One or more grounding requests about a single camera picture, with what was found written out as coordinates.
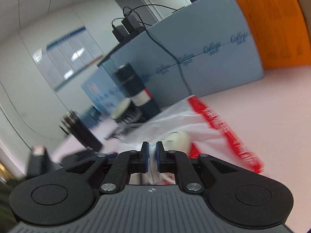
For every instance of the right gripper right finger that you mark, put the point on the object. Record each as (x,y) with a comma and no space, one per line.
(178,163)

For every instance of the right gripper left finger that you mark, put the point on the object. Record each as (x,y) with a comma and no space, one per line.
(124,165)

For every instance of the white shoelace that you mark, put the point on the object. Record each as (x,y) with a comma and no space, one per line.
(152,177)

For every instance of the white sneaker with stripes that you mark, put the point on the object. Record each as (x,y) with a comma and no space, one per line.
(177,140)

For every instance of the person left forearm sleeve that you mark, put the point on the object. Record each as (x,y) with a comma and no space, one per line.
(7,219)

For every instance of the red white plastic bag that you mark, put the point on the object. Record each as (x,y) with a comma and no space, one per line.
(209,134)

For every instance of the black white ceramic mug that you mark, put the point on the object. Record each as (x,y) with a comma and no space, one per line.
(126,113)

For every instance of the black steel tumbler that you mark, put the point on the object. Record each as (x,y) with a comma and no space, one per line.
(76,127)

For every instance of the small dark blue box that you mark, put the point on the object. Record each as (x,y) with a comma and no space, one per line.
(91,117)

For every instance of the dark blue thermos bottle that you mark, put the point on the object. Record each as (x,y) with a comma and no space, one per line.
(136,91)

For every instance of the light blue cardboard box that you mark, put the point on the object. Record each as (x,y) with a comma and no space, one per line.
(199,50)

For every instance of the black power strip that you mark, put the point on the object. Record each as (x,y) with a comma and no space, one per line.
(131,24)

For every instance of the orange cardboard box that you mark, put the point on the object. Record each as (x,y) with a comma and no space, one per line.
(279,30)

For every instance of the wall notice poster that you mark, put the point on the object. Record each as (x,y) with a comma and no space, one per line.
(66,57)

